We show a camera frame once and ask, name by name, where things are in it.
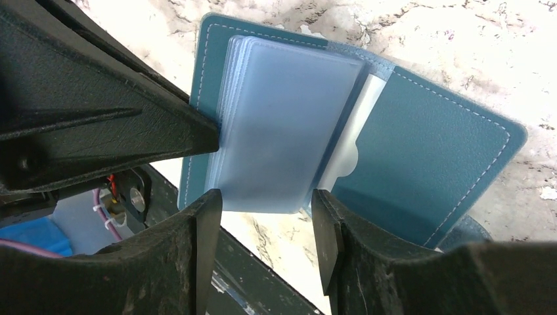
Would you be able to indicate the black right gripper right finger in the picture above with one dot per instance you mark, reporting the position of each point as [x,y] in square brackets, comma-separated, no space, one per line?
[366,270]

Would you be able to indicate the teal leather card holder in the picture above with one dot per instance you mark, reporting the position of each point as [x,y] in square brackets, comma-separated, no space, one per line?
[297,113]

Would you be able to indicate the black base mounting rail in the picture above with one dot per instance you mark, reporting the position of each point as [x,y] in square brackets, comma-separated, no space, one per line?
[241,283]

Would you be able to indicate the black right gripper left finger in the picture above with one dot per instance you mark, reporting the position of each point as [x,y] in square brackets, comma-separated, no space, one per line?
[165,269]

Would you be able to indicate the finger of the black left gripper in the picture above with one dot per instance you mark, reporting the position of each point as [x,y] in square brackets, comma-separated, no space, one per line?
[76,105]

